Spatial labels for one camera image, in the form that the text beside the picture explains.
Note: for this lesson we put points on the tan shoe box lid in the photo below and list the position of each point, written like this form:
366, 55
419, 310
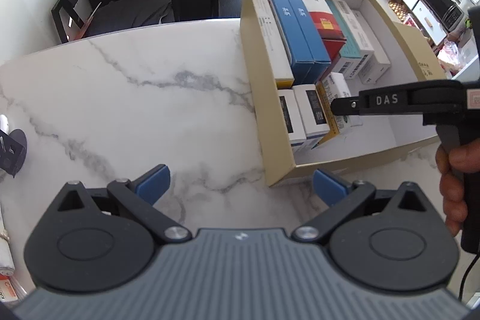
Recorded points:
421, 57

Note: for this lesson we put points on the rolled white cloth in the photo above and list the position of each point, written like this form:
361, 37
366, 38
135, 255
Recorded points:
7, 266

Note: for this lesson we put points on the black microwave oven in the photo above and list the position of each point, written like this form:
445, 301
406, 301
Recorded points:
447, 12

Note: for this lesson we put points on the long white medicine box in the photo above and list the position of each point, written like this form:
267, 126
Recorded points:
276, 51

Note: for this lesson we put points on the white grey slim box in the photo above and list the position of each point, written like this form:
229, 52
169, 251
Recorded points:
379, 63

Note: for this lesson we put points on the teal white bear medicine box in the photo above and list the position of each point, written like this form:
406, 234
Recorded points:
349, 56

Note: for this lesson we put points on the white strawberry medicine box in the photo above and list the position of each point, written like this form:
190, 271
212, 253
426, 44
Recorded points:
292, 117

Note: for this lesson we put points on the orange white tissue pack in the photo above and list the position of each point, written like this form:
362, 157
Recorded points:
7, 292

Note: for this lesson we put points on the yellow orange cartoon box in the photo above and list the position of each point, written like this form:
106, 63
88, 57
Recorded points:
331, 121

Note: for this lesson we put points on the white box marked 24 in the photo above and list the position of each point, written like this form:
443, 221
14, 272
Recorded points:
336, 86

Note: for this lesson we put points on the small white blue medicine box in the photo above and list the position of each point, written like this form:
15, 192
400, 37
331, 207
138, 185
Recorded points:
312, 114

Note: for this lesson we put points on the tan cardboard shoe box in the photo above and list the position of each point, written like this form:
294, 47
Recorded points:
381, 139

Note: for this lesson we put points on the blue mask box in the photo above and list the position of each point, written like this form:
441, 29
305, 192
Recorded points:
300, 57

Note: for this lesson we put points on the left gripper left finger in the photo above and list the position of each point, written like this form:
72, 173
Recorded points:
96, 239

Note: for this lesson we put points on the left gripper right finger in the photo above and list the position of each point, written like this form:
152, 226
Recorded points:
387, 240

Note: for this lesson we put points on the white blue tooth medicine box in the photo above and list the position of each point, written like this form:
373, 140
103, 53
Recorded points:
359, 36

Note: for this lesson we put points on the black metal phone stand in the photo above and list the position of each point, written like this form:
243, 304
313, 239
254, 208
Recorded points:
13, 151

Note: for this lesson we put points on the red white bandage box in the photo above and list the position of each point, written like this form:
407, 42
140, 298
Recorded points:
326, 25

